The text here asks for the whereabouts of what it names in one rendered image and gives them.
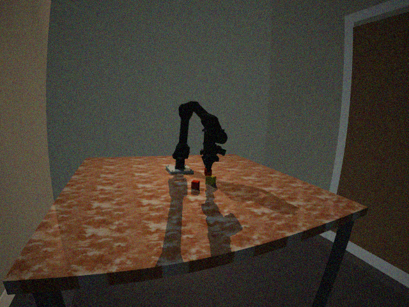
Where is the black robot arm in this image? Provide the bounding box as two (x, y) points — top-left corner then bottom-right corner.
(172, 101), (228, 169)

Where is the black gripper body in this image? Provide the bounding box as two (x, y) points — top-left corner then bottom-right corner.
(200, 141), (219, 162)

